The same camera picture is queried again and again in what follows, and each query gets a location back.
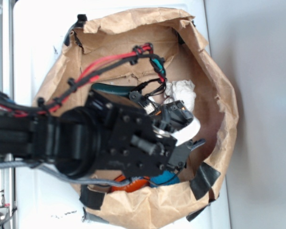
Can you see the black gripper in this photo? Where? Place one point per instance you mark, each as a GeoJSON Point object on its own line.
{"type": "Point", "coordinates": [124, 139]}

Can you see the white paper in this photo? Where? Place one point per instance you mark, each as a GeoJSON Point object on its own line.
{"type": "Point", "coordinates": [182, 90]}

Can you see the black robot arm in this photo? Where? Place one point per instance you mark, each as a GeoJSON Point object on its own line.
{"type": "Point", "coordinates": [60, 146]}

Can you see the blue toy ball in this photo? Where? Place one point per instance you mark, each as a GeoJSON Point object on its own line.
{"type": "Point", "coordinates": [167, 177]}

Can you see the orange toy carrot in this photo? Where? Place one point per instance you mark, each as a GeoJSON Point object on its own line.
{"type": "Point", "coordinates": [134, 186]}

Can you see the dark green toy cucumber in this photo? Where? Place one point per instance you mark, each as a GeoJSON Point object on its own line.
{"type": "Point", "coordinates": [113, 89]}

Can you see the brown paper bag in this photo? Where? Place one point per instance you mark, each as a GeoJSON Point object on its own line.
{"type": "Point", "coordinates": [174, 36]}

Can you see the aluminium frame rail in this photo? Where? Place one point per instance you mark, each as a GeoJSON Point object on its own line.
{"type": "Point", "coordinates": [8, 215]}

